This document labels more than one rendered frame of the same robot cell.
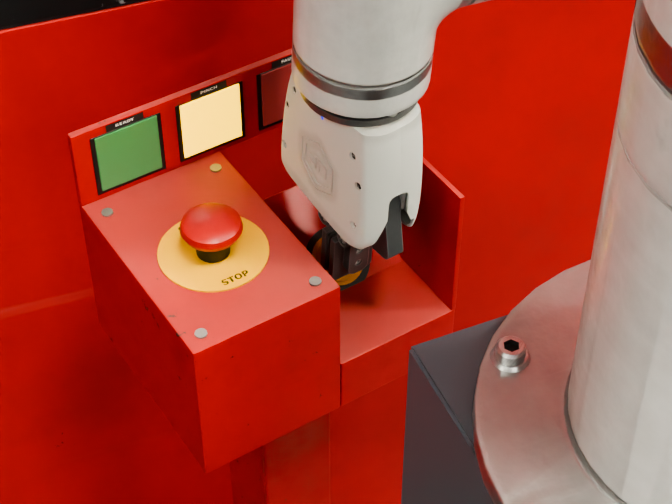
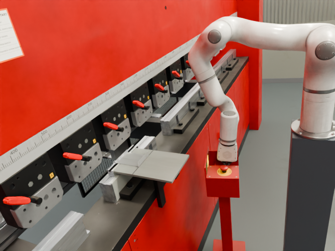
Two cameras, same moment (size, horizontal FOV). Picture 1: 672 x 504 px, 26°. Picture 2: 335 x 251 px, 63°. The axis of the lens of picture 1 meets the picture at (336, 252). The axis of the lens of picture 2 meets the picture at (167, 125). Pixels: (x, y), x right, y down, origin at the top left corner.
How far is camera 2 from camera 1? 1.01 m
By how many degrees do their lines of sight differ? 38
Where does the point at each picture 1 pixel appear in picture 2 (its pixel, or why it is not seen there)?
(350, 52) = (234, 135)
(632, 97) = (315, 97)
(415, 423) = (294, 146)
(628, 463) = (321, 128)
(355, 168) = (235, 150)
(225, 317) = (235, 174)
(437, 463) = (299, 147)
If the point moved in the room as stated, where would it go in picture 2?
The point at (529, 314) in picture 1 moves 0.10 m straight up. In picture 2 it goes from (295, 130) to (297, 109)
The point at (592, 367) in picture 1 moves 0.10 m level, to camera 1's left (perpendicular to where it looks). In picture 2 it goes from (314, 123) to (304, 134)
